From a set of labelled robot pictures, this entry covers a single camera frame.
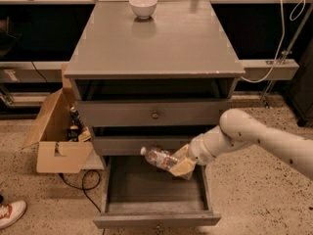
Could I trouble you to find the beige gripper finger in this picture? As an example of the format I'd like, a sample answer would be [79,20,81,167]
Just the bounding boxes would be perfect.
[172,144,189,163]
[169,158,197,177]

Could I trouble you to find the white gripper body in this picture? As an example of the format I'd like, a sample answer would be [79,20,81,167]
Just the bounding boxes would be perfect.
[188,134,214,165]

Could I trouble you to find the clear plastic water bottle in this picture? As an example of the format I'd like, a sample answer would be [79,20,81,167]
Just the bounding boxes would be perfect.
[140,146,193,180]

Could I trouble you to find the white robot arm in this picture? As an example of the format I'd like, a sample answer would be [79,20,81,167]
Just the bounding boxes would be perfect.
[169,109,313,179]

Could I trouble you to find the grey top drawer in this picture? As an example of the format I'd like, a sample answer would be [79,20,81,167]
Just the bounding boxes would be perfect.
[76,100,229,127]

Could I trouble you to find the grey open bottom drawer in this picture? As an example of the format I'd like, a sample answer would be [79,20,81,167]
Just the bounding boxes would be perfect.
[94,156,221,229]

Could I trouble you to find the grey middle drawer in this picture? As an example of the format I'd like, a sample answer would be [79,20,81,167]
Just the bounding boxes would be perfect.
[93,136,193,156]

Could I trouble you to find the grey wooden drawer cabinet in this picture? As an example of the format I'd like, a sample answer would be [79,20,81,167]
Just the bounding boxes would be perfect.
[65,1,244,143]

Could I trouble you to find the dark bottle in box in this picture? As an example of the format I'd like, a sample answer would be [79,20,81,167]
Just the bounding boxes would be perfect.
[69,107,84,130]

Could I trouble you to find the grey metal support rod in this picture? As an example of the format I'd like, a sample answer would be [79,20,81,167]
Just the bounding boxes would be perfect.
[259,4,313,108]

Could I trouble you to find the open cardboard box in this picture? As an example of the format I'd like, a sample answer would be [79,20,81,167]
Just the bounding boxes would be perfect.
[22,64,93,173]

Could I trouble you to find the white ceramic bowl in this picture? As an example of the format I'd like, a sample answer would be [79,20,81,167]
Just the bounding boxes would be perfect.
[129,0,157,19]

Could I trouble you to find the white and red sneaker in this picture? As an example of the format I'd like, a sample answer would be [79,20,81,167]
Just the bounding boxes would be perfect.
[0,201,27,229]

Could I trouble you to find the black floor cable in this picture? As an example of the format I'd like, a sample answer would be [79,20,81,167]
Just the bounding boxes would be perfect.
[58,169,106,235]

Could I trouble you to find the white hanging cable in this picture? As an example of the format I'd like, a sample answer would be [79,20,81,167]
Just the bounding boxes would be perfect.
[240,0,287,84]

